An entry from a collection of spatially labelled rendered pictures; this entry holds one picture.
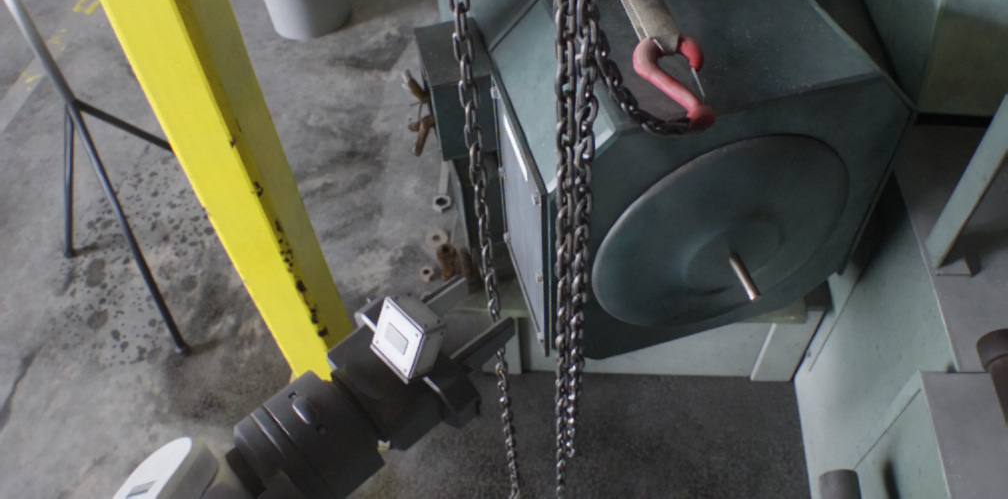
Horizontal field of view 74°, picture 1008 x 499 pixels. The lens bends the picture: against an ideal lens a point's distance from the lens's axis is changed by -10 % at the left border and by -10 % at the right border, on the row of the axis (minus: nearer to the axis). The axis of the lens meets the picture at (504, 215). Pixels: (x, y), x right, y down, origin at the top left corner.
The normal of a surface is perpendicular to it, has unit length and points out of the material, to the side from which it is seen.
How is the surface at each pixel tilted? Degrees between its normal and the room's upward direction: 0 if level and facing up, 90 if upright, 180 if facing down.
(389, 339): 60
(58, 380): 0
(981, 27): 72
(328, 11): 93
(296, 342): 90
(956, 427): 0
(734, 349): 90
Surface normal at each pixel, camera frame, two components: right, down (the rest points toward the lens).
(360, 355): -0.06, -0.65
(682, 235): 0.18, 0.70
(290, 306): -0.08, 0.76
